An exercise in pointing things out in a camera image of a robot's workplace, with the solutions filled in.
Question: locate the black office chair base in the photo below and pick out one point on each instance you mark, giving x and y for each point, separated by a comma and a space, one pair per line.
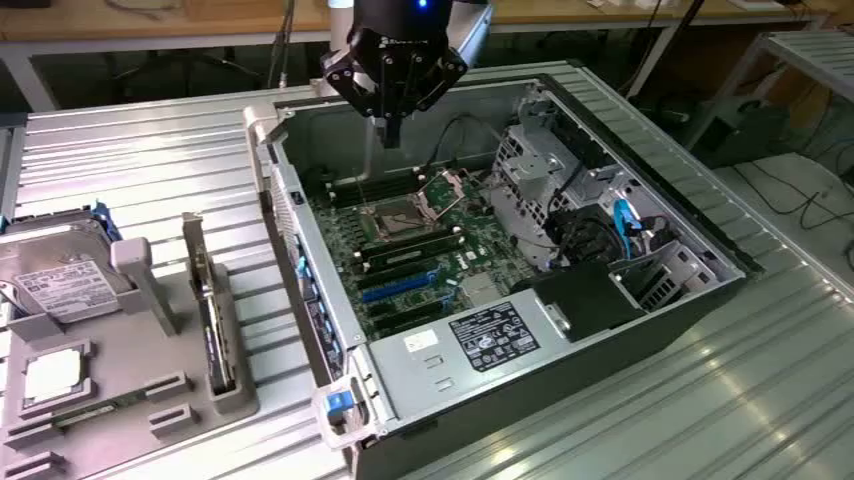
189, 56

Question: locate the grey parts rack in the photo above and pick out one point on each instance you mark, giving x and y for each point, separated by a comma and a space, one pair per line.
133, 360

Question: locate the metal slat table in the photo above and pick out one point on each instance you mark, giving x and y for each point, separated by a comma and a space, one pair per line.
814, 55

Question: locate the silver disk bay cage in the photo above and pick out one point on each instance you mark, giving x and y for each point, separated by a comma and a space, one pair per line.
527, 170

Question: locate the black graphics card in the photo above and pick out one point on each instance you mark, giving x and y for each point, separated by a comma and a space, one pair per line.
213, 320

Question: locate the black expansion slot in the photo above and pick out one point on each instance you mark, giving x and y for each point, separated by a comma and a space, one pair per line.
393, 278
409, 322
403, 310

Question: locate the CPU socket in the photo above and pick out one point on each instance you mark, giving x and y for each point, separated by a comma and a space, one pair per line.
400, 222

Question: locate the white side table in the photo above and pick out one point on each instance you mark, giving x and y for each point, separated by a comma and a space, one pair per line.
827, 170

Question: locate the wooden desk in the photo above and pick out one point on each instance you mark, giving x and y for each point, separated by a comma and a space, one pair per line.
200, 15

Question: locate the green RAM stick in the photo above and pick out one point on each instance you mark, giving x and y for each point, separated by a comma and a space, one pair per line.
100, 409

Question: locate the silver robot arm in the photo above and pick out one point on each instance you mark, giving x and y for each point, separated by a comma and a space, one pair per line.
475, 40

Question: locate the silver power supply unit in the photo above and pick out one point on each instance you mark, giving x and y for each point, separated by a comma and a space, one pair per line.
427, 370

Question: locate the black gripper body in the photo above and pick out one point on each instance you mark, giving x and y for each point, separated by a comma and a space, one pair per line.
400, 25

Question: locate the metal socket cover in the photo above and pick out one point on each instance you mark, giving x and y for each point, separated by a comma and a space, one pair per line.
424, 197

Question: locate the green motherboard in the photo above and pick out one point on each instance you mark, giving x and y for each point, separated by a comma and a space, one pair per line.
467, 235

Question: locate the black floor unit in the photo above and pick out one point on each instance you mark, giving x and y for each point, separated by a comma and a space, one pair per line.
747, 130

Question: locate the blue case latch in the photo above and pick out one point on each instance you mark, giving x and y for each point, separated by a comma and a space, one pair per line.
337, 402

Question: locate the blue expansion slot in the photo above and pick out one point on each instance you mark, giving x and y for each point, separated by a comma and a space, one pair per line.
396, 292

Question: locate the black and silver PC case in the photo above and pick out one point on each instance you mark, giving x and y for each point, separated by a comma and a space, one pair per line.
600, 390

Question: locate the silver vented disk bay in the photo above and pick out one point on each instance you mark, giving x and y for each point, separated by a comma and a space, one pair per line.
667, 285

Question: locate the blue disk caddy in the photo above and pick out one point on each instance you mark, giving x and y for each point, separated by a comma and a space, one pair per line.
106, 220

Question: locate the silver chipset heatsink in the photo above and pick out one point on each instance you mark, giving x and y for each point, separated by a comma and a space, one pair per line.
481, 292

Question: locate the silver hard disk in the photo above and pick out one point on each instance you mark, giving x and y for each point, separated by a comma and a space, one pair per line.
60, 290

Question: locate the silver CPU chip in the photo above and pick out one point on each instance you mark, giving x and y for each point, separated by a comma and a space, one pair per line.
56, 375

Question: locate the black plastic shroud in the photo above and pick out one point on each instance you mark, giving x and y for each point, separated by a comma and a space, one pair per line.
587, 300

